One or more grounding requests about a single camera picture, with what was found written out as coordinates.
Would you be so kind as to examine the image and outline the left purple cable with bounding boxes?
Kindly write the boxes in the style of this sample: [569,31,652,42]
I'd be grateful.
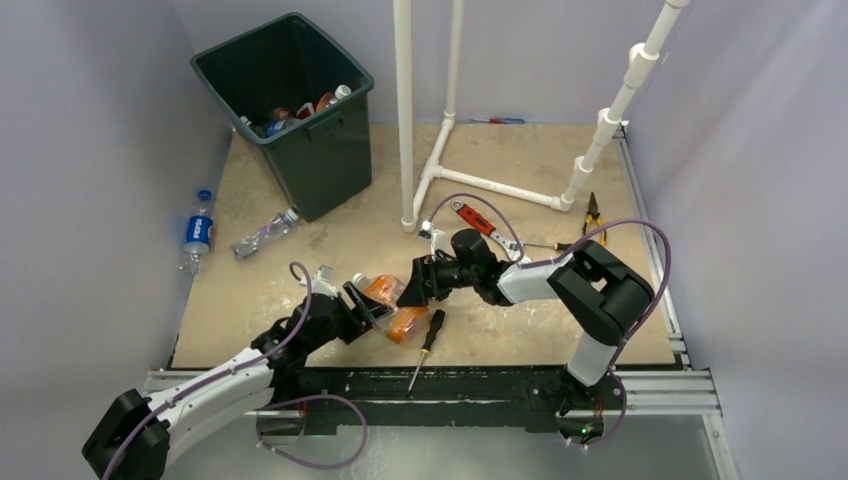
[102,261,314,480]

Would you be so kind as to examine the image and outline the yellow black screwdriver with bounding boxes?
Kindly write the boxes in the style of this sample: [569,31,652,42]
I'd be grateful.
[407,309,446,397]

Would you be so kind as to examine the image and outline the red gold label bottle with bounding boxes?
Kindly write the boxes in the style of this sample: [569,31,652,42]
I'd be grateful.
[295,102,316,120]

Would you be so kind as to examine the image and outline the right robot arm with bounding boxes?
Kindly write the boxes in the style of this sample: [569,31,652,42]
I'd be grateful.
[397,229,656,407]

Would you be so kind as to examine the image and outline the crushed clear bottle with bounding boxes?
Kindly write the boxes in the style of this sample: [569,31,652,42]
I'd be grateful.
[231,208,300,261]

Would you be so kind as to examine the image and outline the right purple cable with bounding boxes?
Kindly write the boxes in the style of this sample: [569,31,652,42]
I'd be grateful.
[427,193,673,369]

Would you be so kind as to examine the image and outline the small red blue screwdriver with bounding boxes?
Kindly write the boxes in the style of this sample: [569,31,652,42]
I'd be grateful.
[469,117,526,125]

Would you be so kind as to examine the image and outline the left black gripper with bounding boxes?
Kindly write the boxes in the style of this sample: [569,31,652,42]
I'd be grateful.
[305,282,389,353]

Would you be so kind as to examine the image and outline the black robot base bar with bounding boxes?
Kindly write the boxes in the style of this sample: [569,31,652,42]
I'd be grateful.
[257,365,625,437]

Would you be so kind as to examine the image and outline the yellow black pliers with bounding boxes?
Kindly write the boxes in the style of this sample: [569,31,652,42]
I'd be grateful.
[582,191,604,235]

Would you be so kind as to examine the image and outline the red cap clear bottle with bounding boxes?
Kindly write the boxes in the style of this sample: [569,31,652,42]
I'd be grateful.
[272,107,293,121]

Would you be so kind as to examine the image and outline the dark green plastic bin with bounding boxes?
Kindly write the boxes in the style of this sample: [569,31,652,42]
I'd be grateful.
[190,12,374,222]

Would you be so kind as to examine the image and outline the orange label bottle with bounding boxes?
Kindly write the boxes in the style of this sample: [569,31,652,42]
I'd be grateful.
[351,273,431,346]
[315,84,352,113]

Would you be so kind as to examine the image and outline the white PVC pipe frame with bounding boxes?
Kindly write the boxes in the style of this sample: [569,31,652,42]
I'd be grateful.
[392,0,692,231]

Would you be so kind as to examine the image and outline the Pepsi bottle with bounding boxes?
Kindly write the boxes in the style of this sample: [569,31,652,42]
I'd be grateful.
[264,118,301,138]
[179,189,214,275]

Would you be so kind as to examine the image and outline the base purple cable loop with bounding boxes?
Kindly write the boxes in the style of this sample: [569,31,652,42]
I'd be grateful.
[255,394,370,472]

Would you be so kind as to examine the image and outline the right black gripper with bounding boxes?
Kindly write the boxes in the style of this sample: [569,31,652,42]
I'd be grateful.
[397,252,479,307]

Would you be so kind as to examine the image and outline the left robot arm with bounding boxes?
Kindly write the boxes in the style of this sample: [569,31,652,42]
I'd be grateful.
[81,282,393,479]

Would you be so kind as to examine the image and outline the red handle adjustable wrench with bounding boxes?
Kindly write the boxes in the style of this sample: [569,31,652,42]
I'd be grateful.
[451,200,519,260]

